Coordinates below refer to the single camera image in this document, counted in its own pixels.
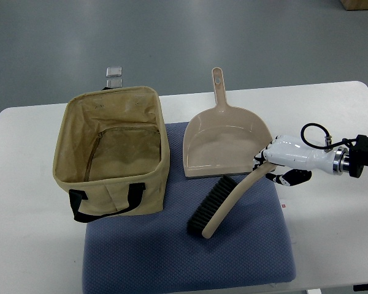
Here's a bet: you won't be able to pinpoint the black table control panel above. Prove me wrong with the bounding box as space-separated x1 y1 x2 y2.
353 284 368 292

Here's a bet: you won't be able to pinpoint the yellow fabric bag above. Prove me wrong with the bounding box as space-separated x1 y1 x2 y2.
53 86 170 223

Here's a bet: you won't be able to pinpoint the beige hand broom black bristles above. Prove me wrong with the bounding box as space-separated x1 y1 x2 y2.
186 162 276 239

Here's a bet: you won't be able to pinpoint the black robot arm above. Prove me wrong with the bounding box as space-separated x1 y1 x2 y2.
300 122 368 178

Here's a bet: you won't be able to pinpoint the blue cushion mat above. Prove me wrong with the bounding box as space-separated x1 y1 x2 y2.
82 122 296 293

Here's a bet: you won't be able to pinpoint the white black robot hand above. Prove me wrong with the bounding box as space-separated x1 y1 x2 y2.
253 135 349 186

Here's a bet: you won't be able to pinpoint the beige plastic dustpan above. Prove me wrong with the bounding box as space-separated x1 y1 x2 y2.
182 67 272 178

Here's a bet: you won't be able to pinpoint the lower metal floor plate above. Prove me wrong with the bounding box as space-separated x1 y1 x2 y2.
106 78 123 88

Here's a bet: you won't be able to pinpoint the cardboard box corner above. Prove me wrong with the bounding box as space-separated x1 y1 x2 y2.
340 0 368 11

